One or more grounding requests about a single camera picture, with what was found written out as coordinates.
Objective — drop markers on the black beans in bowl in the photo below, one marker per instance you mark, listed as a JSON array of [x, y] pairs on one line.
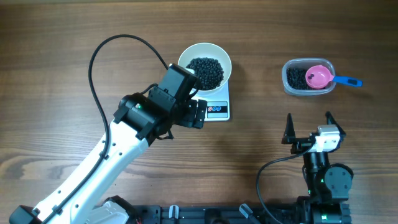
[[209, 71]]

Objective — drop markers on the black beans pile in container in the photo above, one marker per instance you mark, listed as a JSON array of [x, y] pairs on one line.
[[296, 79]]

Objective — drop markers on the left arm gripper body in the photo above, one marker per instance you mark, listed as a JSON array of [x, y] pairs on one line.
[[195, 113]]

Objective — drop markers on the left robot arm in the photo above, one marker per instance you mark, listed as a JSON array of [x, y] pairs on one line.
[[140, 119]]

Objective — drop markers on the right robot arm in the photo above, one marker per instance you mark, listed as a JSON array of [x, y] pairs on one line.
[[328, 184]]

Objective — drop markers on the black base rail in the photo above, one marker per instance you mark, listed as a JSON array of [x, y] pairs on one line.
[[111, 212]]

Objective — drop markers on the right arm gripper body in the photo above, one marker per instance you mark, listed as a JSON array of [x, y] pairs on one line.
[[304, 145]]

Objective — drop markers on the white digital kitchen scale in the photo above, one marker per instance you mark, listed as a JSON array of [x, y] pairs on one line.
[[218, 106]]

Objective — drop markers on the white round bowl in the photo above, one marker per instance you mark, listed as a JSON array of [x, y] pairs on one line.
[[202, 50]]

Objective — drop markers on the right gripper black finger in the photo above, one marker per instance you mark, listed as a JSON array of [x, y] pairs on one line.
[[289, 136], [330, 120]]

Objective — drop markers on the pink scoop blue handle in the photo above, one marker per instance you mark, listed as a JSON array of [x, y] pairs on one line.
[[318, 77]]

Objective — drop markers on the clear plastic bean container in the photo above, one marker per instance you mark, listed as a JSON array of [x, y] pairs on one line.
[[306, 63]]

